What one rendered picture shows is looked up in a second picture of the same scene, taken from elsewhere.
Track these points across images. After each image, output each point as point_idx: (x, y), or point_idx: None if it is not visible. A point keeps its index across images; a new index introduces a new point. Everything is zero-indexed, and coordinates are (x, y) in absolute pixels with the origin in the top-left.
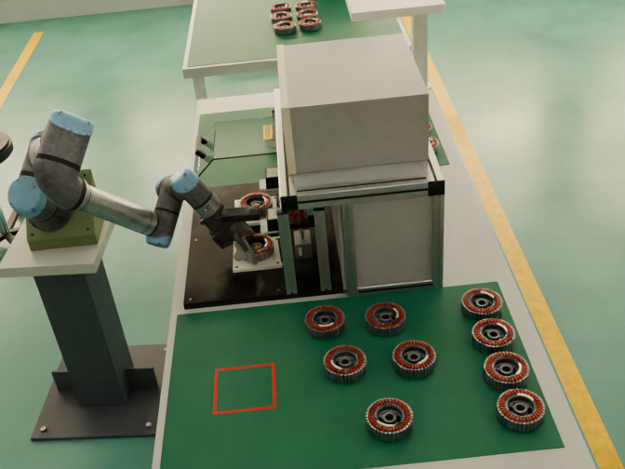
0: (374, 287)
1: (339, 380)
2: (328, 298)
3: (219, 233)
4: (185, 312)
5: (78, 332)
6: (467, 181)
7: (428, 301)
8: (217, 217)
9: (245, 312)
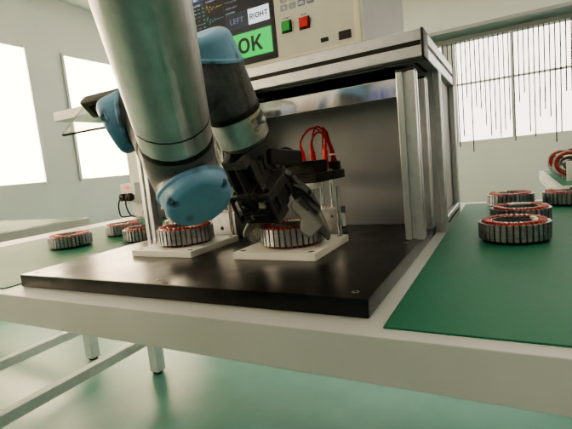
0: (450, 213)
1: None
2: (440, 237)
3: (275, 182)
4: (380, 318)
5: None
6: None
7: (483, 214)
8: (271, 142)
9: (435, 271)
